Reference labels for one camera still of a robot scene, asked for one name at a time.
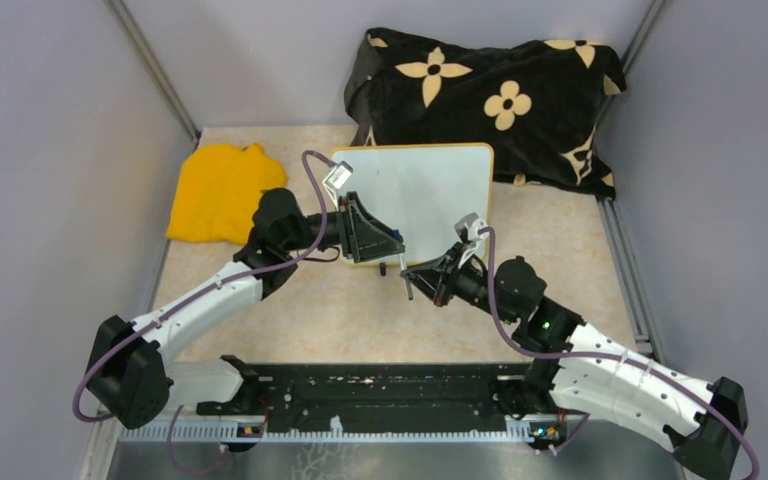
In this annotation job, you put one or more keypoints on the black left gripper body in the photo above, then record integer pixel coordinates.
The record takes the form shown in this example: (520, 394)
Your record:
(347, 233)

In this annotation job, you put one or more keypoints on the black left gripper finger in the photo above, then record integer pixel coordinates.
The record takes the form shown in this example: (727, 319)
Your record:
(367, 227)
(379, 249)

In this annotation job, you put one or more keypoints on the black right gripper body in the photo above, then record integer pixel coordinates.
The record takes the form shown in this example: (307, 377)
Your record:
(466, 281)

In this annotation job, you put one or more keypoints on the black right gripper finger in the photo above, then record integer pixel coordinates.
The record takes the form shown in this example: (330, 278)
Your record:
(436, 292)
(432, 271)

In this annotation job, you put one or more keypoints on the yellow framed whiteboard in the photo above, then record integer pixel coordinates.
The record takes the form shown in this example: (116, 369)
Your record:
(422, 191)

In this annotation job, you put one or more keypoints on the white blue marker pen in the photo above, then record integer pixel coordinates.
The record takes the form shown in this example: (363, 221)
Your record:
(403, 274)

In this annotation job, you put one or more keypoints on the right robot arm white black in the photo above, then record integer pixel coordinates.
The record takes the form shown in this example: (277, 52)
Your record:
(577, 367)

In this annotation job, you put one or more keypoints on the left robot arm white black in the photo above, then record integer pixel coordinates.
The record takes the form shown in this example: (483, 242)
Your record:
(133, 368)

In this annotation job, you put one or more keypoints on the yellow cloth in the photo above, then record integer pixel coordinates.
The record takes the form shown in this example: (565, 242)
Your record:
(218, 190)

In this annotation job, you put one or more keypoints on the black floral blanket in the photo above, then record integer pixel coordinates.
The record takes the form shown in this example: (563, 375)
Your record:
(535, 104)

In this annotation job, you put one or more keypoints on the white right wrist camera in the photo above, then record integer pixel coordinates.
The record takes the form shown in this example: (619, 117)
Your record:
(470, 233)

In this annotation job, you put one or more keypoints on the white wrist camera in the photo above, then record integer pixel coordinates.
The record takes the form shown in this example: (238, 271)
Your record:
(470, 233)
(337, 176)

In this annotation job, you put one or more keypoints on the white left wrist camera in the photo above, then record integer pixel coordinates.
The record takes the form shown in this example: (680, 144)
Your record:
(337, 176)

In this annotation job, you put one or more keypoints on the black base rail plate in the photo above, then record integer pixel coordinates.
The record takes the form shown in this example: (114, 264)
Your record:
(389, 398)

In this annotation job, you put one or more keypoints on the white perforated cable tray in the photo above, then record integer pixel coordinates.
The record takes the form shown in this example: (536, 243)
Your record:
(230, 431)

